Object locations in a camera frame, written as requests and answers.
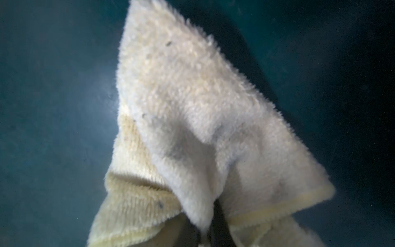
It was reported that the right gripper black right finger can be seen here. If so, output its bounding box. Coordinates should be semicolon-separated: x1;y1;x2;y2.
208;200;236;247

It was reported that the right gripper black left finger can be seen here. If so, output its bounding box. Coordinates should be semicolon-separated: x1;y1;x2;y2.
173;216;200;247

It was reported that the yellow cleaning cloth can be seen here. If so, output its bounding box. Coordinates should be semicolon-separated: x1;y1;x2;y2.
87;1;335;247

